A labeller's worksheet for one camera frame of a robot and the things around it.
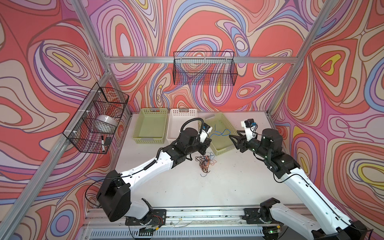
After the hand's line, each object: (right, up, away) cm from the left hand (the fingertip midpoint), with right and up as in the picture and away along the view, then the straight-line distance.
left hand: (212, 139), depth 76 cm
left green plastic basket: (-43, +7, +39) cm, 58 cm away
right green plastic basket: (+4, +5, -4) cm, 7 cm away
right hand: (+11, +1, -3) cm, 11 cm away
